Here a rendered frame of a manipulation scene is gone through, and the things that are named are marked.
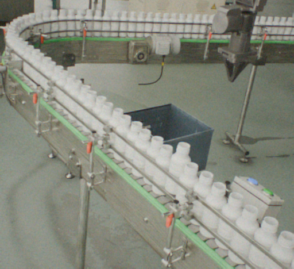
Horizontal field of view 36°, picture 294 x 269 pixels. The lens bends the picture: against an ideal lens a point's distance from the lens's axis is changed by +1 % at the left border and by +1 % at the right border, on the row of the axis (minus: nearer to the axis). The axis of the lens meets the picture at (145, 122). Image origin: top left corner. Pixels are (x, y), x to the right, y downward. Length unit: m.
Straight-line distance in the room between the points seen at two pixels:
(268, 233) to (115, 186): 0.64
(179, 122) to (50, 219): 1.13
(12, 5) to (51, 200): 4.13
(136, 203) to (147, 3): 4.19
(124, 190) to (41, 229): 1.35
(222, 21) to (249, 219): 0.52
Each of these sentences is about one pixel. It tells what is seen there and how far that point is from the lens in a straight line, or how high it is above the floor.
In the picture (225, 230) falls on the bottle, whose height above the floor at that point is 1.07.
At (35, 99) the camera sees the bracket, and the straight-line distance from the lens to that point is 1.94.
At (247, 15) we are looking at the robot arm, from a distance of 1.29.
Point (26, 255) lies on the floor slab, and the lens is 2.71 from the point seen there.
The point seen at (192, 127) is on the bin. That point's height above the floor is 0.89.
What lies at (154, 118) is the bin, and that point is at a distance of 2.24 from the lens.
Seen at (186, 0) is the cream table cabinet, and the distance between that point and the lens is 5.71.
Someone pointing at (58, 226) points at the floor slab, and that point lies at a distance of 2.88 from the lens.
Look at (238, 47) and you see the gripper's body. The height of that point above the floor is 1.51.
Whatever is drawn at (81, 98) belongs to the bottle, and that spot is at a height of 1.12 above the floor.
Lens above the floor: 1.84
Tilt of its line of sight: 26 degrees down
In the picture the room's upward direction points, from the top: 7 degrees clockwise
